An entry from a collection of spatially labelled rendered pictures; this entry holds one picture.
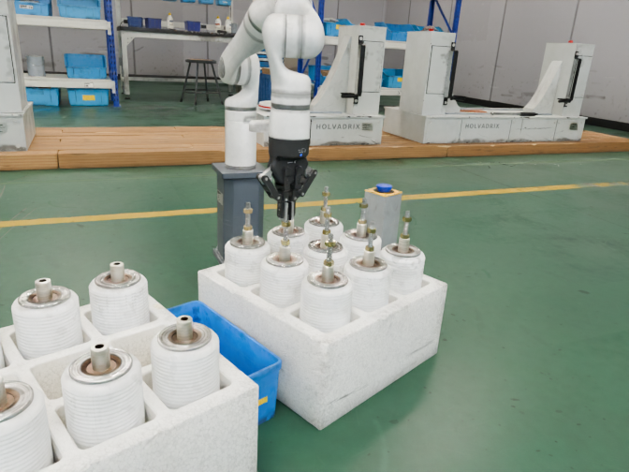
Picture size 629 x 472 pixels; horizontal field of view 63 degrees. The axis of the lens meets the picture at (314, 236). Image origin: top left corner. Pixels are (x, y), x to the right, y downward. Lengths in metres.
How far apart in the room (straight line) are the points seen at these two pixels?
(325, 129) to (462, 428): 2.47
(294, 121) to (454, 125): 2.91
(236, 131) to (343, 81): 2.01
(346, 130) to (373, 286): 2.39
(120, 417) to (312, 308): 0.38
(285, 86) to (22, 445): 0.64
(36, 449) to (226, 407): 0.24
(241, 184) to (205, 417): 0.90
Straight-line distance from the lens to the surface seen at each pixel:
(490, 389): 1.18
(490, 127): 3.98
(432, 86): 3.68
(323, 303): 0.91
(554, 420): 1.15
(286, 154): 0.92
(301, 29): 0.91
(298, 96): 0.91
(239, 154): 1.52
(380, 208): 1.31
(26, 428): 0.68
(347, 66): 3.46
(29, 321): 0.90
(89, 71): 5.61
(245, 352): 1.03
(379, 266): 1.02
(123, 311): 0.93
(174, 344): 0.75
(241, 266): 1.08
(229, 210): 1.54
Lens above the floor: 0.65
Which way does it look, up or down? 20 degrees down
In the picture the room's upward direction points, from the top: 3 degrees clockwise
